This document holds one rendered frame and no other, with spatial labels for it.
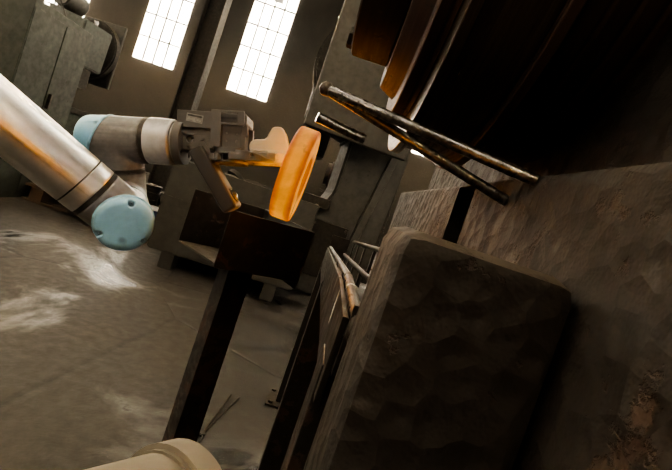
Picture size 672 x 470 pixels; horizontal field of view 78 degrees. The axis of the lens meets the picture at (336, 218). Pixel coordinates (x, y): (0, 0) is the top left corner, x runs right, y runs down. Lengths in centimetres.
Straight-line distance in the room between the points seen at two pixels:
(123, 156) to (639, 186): 67
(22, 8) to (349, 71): 237
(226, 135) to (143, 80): 1118
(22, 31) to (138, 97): 800
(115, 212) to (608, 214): 54
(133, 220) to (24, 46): 336
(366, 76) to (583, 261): 299
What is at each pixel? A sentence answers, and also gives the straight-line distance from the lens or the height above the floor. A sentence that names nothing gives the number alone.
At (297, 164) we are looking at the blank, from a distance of 62.
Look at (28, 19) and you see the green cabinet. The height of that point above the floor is 133.
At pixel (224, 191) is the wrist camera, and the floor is 76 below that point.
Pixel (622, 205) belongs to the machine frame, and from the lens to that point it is 27.
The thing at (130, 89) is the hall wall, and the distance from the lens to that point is 1194.
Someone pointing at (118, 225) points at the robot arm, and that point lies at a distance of 62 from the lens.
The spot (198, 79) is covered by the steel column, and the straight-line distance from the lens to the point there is 759.
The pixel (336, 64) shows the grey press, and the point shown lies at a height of 174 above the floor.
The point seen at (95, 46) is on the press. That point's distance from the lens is 843.
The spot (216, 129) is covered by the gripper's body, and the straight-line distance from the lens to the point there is 69.
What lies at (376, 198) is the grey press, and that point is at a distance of 339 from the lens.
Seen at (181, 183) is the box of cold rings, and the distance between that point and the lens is 298.
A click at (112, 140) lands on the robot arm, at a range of 74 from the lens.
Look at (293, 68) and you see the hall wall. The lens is 1103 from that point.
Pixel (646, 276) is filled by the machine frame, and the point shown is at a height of 81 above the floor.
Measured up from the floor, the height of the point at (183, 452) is 70.
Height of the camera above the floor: 80
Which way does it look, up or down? 2 degrees down
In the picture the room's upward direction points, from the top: 19 degrees clockwise
